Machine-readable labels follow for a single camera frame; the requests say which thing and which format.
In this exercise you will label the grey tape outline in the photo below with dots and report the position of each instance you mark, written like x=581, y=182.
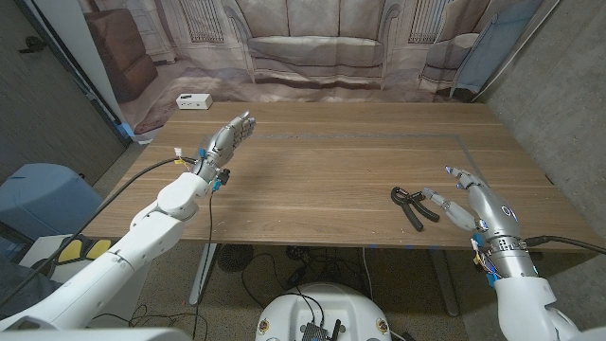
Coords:
x=331, y=136

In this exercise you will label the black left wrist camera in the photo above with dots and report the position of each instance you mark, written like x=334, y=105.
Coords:
x=223, y=177

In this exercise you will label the blue tape piece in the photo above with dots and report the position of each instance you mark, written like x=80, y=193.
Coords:
x=125, y=129

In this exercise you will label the black round floor fan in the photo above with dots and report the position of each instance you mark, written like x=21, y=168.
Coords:
x=235, y=258

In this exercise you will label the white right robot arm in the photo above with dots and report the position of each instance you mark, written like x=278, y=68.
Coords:
x=525, y=303

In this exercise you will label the person's leg in jeans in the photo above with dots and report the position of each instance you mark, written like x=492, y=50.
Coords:
x=14, y=279

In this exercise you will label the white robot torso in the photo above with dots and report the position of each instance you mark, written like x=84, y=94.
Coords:
x=293, y=308

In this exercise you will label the blue-grey padded seat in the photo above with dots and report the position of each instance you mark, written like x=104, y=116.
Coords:
x=42, y=199

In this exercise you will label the white table leg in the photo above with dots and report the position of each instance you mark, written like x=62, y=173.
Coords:
x=203, y=274

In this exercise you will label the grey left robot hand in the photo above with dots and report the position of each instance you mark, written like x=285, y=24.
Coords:
x=222, y=144

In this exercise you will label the black antenna module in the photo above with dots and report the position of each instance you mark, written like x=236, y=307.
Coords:
x=315, y=331

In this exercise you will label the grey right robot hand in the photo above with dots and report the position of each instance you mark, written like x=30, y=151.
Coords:
x=494, y=218

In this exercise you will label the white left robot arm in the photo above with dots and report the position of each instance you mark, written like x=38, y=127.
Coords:
x=142, y=237

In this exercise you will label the white power box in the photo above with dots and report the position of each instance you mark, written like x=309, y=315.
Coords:
x=194, y=101

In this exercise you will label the yellow pad foot pedal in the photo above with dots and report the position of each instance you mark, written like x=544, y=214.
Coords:
x=98, y=247

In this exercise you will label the black grip strengthener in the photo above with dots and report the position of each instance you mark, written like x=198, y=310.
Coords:
x=416, y=222

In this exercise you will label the printed living room backdrop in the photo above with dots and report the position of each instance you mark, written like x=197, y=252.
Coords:
x=312, y=47

